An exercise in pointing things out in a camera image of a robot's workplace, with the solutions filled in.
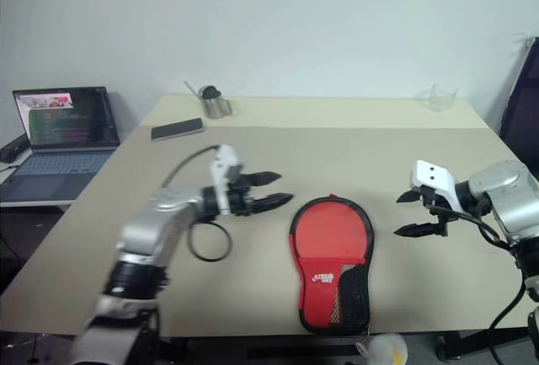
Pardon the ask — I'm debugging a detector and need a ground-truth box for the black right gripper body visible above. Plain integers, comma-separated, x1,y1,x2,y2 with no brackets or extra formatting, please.
419,186,458,238

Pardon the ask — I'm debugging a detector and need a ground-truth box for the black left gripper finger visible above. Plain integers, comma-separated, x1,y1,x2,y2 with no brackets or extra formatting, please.
248,170,282,188
253,192,295,214

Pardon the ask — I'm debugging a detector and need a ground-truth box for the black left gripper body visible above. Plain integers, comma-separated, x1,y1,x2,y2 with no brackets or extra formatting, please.
230,177,259,217

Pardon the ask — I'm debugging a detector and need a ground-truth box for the red table tennis paddle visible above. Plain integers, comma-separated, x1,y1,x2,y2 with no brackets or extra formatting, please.
293,200,369,266

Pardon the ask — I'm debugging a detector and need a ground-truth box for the black red paddle case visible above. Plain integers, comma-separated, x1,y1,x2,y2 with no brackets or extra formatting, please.
288,192,375,335

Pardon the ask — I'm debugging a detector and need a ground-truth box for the white and yellow ball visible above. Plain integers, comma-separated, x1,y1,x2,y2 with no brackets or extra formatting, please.
356,333,408,365

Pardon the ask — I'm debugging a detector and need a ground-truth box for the stainless steel cup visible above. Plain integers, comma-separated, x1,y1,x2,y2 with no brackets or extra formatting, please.
200,89,233,121

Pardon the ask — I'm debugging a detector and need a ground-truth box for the black smartphone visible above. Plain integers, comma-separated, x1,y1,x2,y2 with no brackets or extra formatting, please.
150,117,205,143

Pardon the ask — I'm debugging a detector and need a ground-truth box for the clear glass cup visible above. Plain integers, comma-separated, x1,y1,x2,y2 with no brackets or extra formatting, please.
419,82,459,113

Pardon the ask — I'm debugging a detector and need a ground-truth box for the thin metal straw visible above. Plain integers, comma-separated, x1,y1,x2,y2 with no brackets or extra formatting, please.
183,80,205,99

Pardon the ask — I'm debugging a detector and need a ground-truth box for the black office chair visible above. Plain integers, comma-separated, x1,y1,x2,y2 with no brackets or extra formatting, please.
499,35,539,176

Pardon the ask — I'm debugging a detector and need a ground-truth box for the open grey laptop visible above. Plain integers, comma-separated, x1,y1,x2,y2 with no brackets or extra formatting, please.
0,85,122,204

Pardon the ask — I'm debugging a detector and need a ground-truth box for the black power adapter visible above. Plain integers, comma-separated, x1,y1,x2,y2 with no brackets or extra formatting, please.
0,135,27,163

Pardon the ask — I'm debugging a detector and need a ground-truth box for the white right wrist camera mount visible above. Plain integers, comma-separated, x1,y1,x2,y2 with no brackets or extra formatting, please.
411,159,460,213

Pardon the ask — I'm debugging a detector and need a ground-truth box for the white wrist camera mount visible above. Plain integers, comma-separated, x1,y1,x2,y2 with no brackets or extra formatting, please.
210,144,245,217
411,159,460,213

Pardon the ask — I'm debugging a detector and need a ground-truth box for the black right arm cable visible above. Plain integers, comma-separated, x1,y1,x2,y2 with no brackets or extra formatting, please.
437,207,532,365

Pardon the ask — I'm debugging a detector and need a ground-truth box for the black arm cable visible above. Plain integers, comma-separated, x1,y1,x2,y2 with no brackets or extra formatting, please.
437,207,532,365
162,144,233,263

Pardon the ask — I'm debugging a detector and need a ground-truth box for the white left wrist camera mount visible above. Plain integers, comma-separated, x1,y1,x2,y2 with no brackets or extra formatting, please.
210,144,245,217

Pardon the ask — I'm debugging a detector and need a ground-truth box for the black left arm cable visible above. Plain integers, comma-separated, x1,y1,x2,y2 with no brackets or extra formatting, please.
162,144,233,263

